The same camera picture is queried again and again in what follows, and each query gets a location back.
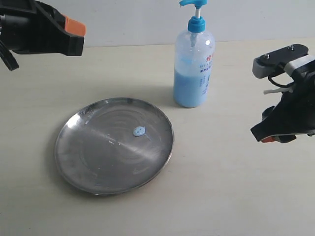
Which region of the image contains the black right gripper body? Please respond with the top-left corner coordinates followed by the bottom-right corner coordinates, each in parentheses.
top-left (281, 72), bottom-right (315, 120)

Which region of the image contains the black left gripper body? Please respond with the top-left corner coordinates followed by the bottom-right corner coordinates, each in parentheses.
top-left (0, 0), bottom-right (37, 53)

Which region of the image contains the blue lotion pump bottle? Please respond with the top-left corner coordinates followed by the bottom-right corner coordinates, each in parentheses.
top-left (173, 0), bottom-right (215, 108)

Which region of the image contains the blue soap blob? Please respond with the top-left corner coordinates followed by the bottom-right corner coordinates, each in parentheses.
top-left (133, 126), bottom-right (146, 137)

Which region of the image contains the round stainless steel plate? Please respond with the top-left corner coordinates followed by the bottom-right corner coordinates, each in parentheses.
top-left (54, 97), bottom-right (175, 196)

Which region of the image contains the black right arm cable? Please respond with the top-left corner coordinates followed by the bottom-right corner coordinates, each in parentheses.
top-left (267, 73), bottom-right (293, 89)

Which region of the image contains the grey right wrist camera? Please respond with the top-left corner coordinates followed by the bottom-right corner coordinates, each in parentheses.
top-left (252, 44), bottom-right (315, 79)

